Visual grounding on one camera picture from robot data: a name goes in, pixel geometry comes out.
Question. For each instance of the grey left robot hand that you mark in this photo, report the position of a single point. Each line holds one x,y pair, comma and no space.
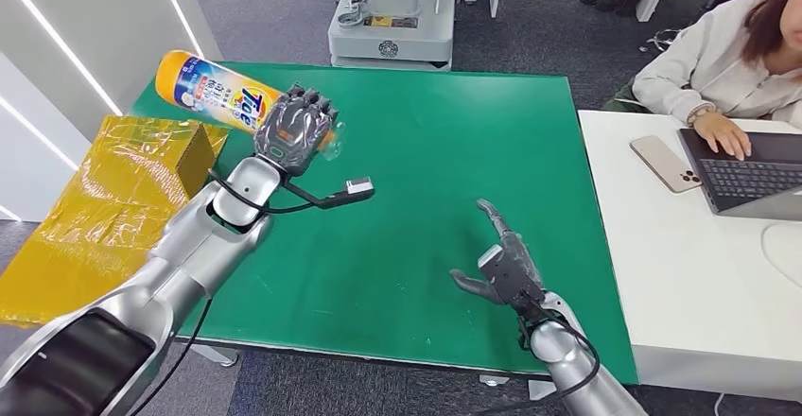
291,131

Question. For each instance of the person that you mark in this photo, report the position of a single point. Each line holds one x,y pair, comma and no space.
714,62

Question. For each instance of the white round pad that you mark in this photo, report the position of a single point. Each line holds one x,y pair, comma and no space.
784,251

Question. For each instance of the green table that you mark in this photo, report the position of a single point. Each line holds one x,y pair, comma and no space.
426,213

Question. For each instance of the person's hand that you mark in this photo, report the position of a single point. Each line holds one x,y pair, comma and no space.
725,134

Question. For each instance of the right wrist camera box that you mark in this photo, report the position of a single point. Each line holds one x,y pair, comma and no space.
490,258

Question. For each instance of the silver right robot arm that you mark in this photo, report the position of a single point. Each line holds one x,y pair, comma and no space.
576,363

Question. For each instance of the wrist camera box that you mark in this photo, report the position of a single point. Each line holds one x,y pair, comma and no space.
351,191
490,258

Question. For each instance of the grey laptop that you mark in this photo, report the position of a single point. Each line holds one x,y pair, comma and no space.
745,172

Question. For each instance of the orange detergent bottle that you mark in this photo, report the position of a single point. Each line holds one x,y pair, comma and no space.
213,90

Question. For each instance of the person's wristwatch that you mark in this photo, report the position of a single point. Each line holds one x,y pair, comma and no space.
699,114

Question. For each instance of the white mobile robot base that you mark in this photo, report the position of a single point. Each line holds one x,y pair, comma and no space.
391,25

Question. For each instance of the beige smartphone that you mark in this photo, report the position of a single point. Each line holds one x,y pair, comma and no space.
665,164

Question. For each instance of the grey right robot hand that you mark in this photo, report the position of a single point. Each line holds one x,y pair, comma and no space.
510,269

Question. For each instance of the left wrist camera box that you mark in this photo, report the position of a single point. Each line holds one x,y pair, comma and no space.
351,191

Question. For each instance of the yellow taped cardboard box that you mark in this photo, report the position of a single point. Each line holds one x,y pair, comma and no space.
106,213

